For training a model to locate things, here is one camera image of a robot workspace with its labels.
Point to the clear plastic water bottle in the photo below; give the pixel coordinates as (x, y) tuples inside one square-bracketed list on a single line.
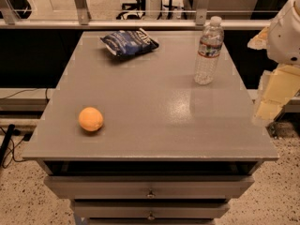
[(209, 49)]

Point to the orange fruit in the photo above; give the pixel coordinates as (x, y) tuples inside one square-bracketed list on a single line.
[(90, 119)]

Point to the grey drawer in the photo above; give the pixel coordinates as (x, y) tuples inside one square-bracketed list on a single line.
[(149, 210), (148, 187)]

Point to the blue chip bag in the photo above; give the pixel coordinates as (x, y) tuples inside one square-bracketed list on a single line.
[(128, 43)]

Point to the metal railing bar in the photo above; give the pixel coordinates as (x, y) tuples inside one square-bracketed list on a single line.
[(134, 24)]

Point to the lower grey drawer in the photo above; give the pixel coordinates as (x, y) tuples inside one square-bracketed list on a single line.
[(149, 210)]

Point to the grey drawer cabinet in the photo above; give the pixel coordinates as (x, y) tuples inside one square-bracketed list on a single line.
[(157, 121)]

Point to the upper grey drawer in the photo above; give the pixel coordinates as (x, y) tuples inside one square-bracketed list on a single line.
[(148, 187)]

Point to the black office chair base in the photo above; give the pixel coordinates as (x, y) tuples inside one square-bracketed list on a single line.
[(132, 11)]

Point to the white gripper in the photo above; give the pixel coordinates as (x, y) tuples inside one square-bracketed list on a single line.
[(285, 39)]

